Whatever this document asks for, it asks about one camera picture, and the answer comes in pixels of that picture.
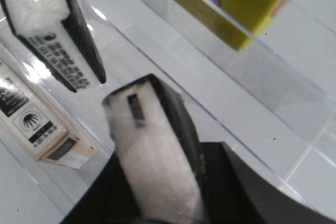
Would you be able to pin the right gripper white padded finger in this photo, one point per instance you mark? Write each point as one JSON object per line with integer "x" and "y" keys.
{"x": 158, "y": 149}

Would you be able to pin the black white tissue pack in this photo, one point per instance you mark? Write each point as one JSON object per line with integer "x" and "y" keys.
{"x": 56, "y": 32}

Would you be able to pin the beige printed carton box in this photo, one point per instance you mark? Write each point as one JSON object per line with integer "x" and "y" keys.
{"x": 36, "y": 126}

